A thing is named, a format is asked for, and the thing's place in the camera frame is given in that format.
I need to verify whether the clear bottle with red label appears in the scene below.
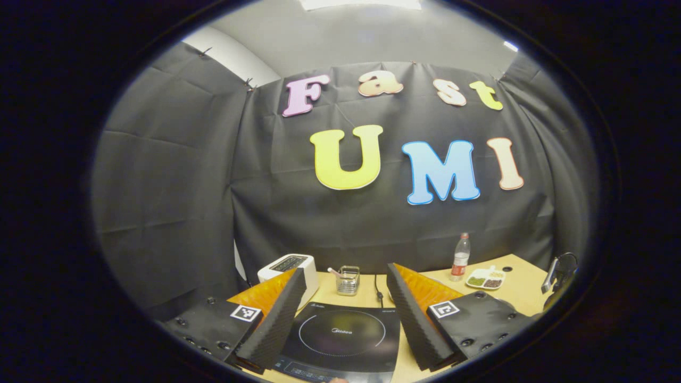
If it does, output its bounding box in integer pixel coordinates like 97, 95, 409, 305
450, 232, 471, 282

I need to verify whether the black backdrop cloth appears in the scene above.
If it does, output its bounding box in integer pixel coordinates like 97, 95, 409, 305
92, 43, 599, 320

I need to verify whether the white divided dish with beans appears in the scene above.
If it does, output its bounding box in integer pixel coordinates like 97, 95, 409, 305
466, 265, 506, 290

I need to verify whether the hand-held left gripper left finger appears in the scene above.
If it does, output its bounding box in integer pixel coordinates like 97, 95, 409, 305
165, 268, 308, 372

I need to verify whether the black induction cooktop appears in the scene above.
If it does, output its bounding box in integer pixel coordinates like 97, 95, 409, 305
274, 303, 401, 383

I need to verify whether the white toaster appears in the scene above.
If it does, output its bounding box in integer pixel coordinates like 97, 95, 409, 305
258, 254, 319, 310

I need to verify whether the large ceiling light panel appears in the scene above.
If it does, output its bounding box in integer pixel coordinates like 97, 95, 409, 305
301, 0, 422, 11

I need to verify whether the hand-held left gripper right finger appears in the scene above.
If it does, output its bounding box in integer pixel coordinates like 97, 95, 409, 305
386, 262, 533, 372

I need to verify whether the wire mesh basket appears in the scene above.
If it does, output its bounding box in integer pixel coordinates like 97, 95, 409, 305
336, 265, 361, 296

